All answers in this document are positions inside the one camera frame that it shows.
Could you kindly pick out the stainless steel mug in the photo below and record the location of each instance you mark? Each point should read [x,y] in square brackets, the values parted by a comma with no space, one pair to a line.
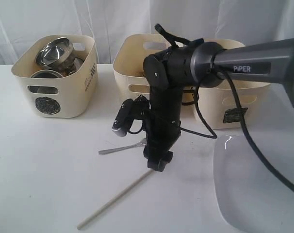
[45,74]

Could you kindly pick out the white square plate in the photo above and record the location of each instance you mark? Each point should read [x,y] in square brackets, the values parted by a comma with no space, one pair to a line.
[249,197]

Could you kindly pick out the wooden chopstick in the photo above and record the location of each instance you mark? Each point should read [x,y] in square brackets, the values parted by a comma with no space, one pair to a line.
[113,201]

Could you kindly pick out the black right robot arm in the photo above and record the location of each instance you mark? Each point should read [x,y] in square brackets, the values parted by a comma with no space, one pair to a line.
[205,64]

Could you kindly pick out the cream bin with triangle mark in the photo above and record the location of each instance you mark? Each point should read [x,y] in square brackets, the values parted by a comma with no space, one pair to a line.
[128,64]

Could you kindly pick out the steel fork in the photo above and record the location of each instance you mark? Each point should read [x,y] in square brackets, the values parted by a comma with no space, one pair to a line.
[141,143]

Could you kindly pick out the white backdrop curtain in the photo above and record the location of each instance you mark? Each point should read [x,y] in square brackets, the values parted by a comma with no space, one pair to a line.
[109,22]

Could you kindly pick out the cream bin with square mark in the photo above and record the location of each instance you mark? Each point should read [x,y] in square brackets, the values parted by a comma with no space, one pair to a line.
[218,108]

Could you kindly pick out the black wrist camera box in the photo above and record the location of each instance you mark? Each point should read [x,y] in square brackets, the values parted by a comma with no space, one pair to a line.
[123,120]

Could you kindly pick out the cream bin with circle mark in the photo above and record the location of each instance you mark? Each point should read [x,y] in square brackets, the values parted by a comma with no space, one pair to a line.
[64,97]

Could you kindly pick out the stainless steel bowl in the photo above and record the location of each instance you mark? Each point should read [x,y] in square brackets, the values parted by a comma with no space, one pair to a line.
[57,55]

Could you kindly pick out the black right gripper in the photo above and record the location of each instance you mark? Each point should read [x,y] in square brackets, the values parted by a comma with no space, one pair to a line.
[163,127]

